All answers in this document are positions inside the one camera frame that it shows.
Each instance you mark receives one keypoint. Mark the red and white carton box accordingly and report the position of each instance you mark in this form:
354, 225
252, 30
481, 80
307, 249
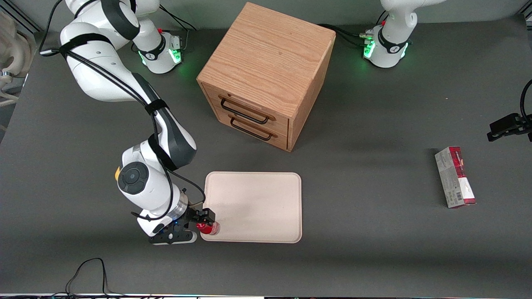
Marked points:
455, 178

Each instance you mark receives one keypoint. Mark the beige background furniture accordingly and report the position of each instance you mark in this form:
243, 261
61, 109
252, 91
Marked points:
10, 45

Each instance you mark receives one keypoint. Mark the black camera clamp mount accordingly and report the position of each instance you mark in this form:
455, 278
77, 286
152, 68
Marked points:
505, 126

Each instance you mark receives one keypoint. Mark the wooden two-drawer cabinet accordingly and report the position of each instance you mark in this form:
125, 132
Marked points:
266, 62

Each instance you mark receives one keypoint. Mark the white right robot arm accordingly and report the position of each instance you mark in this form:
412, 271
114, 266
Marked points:
99, 79

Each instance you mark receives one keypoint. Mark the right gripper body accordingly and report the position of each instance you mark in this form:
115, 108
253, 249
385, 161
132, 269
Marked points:
194, 215

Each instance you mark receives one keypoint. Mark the yellow toy banana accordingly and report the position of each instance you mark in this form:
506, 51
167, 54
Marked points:
117, 174

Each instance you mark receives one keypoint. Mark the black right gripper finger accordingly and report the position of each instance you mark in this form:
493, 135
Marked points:
192, 223
206, 214

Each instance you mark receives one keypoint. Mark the cream plastic tray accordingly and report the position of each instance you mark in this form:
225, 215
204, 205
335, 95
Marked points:
253, 207

